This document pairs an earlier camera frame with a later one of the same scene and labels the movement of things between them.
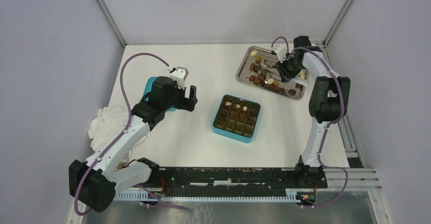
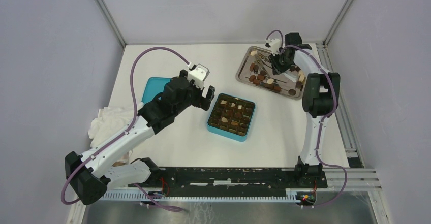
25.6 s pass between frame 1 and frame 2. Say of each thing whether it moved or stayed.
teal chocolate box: moved
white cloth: stayed
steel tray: stayed
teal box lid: stayed
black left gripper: moved
